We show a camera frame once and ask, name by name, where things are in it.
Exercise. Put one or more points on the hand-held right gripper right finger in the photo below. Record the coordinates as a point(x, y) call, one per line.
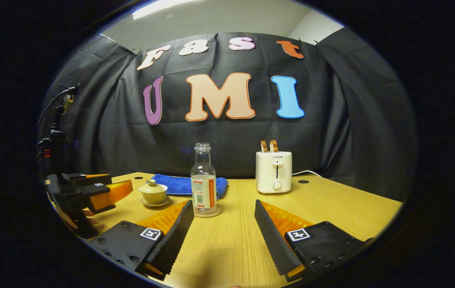
point(275, 240)

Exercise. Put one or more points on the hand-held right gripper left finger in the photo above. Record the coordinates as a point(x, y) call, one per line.
point(175, 236)

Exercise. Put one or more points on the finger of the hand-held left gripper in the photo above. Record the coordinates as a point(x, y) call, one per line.
point(111, 194)
point(91, 179)

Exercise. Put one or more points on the cream teacup lid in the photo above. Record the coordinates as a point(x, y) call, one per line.
point(152, 186)

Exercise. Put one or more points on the round cork coaster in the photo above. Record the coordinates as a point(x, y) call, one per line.
point(218, 211)

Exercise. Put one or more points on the cream ceramic saucer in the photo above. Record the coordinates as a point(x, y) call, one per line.
point(155, 204)

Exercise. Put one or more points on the blue folded towel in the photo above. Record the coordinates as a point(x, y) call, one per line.
point(175, 184)

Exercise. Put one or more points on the white toaster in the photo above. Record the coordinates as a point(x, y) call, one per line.
point(273, 172)

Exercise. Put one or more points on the brown toast slice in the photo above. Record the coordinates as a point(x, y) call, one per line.
point(264, 146)
point(274, 145)

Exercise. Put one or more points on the black backdrop cloth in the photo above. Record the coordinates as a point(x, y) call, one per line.
point(331, 132)

